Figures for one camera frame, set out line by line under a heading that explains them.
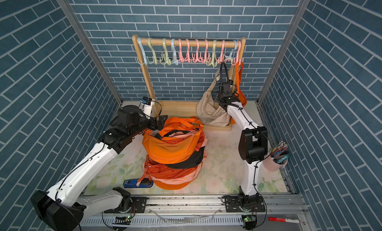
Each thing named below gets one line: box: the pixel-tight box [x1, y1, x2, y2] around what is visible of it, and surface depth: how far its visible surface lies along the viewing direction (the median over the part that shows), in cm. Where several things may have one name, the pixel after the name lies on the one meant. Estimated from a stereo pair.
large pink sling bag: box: [149, 166, 202, 185], surface depth 75 cm
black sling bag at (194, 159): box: [165, 146, 206, 169], surface depth 76 cm
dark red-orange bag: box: [144, 154, 199, 180], surface depth 74 cm
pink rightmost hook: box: [230, 40, 242, 66], surface depth 73 cm
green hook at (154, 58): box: [146, 37, 162, 65], surface depth 78 cm
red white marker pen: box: [268, 217, 300, 224], surface depth 71 cm
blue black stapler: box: [123, 178, 154, 188], surface depth 79 cm
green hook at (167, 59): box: [159, 38, 172, 66], surface depth 76 cm
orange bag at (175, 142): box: [142, 116, 204, 165], surface depth 77 cm
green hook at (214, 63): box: [205, 39, 218, 68], surface depth 77 cm
